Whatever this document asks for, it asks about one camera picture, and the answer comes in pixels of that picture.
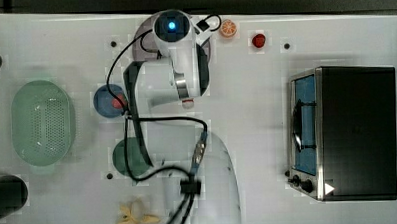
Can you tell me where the orange slice toy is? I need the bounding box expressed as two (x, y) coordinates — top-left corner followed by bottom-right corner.
(219, 19), (237, 38)

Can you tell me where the black cylinder post lower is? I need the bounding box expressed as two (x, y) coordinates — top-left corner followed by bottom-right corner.
(0, 175), (28, 220)

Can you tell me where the dark green cup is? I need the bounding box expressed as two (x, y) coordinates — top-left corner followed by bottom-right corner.
(112, 137), (149, 177)

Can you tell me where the green perforated colander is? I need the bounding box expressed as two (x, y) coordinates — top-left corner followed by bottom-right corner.
(11, 80), (75, 167)

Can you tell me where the black toaster oven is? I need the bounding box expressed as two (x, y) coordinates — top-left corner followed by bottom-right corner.
(285, 66), (397, 202)

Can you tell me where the red strawberry toy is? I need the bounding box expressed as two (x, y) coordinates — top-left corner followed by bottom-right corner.
(252, 34), (266, 48)

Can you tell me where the blue small bowl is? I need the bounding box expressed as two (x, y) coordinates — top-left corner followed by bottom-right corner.
(93, 84), (125, 118)

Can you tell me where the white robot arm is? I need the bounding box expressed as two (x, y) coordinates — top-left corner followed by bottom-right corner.
(123, 10), (241, 224)

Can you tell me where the red strawberry in bowl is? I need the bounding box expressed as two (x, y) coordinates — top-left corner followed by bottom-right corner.
(111, 94), (127, 109)

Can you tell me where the peeled banana toy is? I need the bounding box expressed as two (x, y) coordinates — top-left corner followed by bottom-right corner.
(116, 198), (160, 224)

